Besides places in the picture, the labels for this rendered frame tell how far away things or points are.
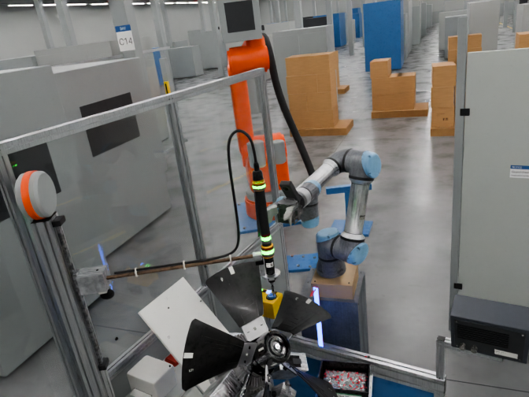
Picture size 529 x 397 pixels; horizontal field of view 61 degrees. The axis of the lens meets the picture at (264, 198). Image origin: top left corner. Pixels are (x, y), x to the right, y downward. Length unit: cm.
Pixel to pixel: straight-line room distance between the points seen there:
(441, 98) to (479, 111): 581
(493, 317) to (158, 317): 123
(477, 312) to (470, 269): 163
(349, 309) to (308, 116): 751
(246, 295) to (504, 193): 197
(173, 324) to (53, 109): 279
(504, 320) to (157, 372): 139
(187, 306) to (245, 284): 27
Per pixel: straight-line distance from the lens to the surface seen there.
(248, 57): 531
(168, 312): 185
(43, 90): 421
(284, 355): 173
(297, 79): 950
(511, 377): 351
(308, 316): 191
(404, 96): 1061
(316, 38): 1192
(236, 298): 178
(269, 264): 162
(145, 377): 213
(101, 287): 169
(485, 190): 321
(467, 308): 187
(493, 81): 303
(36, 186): 157
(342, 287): 228
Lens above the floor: 231
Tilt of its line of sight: 21 degrees down
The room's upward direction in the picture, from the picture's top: 7 degrees counter-clockwise
